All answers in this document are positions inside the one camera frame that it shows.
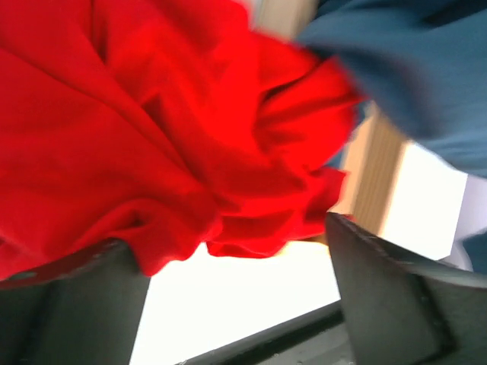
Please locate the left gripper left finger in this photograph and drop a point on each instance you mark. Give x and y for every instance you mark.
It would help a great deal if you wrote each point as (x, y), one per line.
(82, 309)

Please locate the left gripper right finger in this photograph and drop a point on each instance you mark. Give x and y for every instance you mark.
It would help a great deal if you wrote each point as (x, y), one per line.
(403, 308)

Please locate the red t shirt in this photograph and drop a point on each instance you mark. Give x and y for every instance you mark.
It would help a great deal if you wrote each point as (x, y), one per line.
(164, 124)

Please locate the blue t shirt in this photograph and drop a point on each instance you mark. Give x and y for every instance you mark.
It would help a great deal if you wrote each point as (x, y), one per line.
(423, 63)

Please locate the wooden hanger stand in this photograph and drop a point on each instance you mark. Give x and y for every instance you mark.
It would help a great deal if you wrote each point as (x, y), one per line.
(372, 157)

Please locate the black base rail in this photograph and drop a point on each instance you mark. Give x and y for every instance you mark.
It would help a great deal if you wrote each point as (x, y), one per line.
(317, 337)

